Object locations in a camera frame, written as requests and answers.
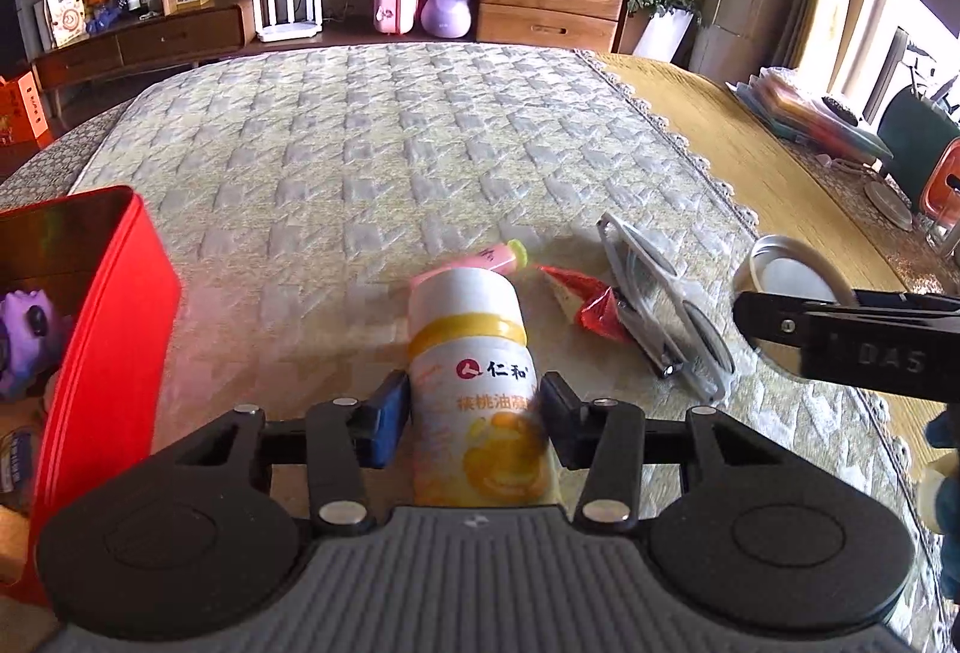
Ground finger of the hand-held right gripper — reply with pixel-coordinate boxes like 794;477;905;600
733;290;960;354

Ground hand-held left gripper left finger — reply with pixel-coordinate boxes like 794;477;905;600
176;368;412;538

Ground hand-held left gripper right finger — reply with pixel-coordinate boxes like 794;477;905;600
538;370;762;526

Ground tape roll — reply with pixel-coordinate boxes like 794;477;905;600
731;235;856;378

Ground white and yellow bottle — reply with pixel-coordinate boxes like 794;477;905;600
406;268;560;510

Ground red tin box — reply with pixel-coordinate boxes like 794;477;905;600
0;186;182;609

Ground black blue-labelled small bottle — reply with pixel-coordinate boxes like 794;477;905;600
0;426;42;515

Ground purple spiky toy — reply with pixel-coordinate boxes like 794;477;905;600
0;289;65;403

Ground white sunglasses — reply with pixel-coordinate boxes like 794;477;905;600
596;212;736;403

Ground red snack packet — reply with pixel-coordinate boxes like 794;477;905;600
538;264;635;345

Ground blue fabric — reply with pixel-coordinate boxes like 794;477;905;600
924;413;960;534

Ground round white coaster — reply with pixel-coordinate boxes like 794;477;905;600
862;179;914;232

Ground pink tube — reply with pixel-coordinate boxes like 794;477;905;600
411;238;530;286

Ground yellow woven table runner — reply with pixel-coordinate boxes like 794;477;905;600
577;51;960;474

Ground stack of plastic folders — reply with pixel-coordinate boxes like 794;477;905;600
726;66;893;163

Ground green and orange tissue box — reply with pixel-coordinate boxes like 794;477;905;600
877;86;960;226

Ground quilted beige mat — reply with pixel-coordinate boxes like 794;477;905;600
64;44;938;624

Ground white plant pot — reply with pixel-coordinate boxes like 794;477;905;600
634;6;695;63

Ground white router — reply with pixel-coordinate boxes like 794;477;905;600
252;0;325;40

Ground purple kettlebell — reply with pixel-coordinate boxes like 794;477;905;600
420;0;475;39

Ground pink toy case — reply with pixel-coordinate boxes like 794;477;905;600
373;0;419;35

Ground dark wooden drawer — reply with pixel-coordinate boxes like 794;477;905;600
36;34;125;88
120;8;247;65

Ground orange gift bag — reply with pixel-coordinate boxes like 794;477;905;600
0;69;55;150

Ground white and orange snack box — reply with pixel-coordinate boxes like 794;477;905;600
41;0;85;48

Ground black cabinet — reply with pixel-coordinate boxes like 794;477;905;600
0;0;61;76

